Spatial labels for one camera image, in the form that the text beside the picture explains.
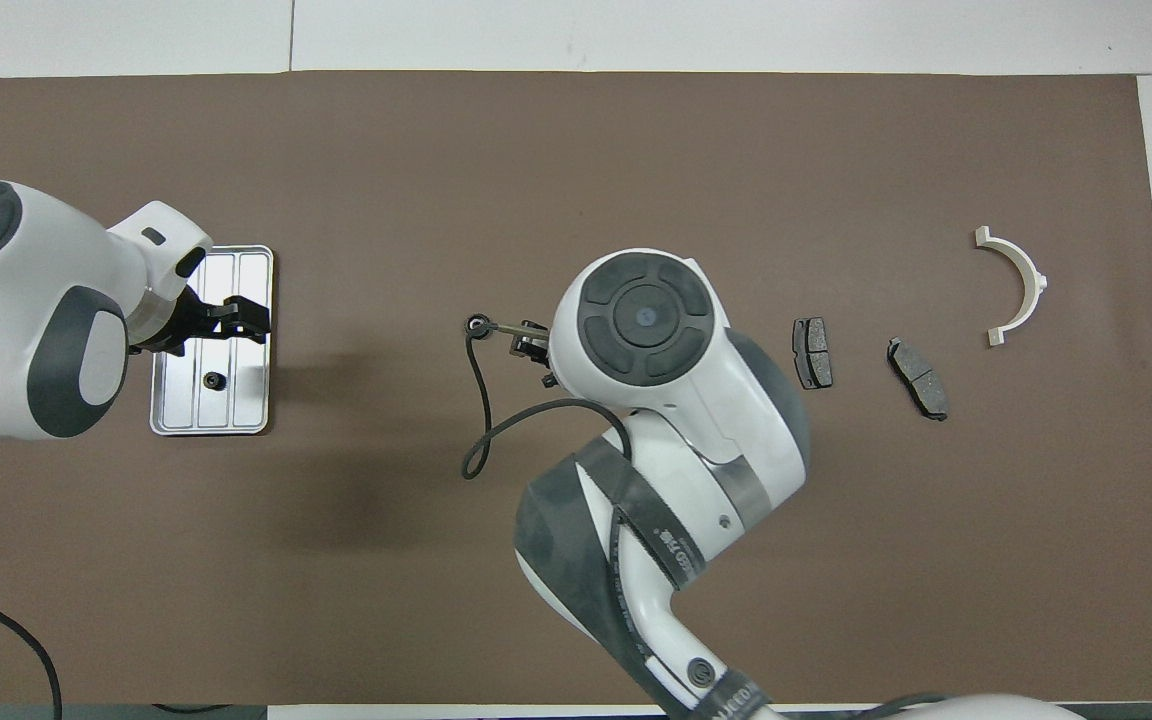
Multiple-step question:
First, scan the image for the dark curved brake pad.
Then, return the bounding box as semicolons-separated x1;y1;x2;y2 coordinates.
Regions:
886;337;950;422

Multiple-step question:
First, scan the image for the dark rectangular brake pad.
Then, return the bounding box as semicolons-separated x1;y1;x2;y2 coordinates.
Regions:
792;316;834;391

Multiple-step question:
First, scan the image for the silver metal tray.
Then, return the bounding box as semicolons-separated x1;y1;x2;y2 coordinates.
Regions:
149;245;275;437

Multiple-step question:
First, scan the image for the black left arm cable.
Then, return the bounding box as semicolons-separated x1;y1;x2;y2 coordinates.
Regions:
0;583;64;720

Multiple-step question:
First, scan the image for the brown table mat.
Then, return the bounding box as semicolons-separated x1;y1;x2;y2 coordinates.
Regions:
0;70;1152;706

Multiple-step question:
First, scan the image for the white semicircular plastic bracket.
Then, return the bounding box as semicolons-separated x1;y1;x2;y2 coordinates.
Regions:
974;226;1049;348

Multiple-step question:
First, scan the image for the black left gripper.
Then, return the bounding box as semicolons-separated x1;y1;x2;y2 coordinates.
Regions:
131;285;270;358

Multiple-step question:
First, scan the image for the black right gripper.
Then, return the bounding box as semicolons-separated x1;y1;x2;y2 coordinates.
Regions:
511;320;558;389

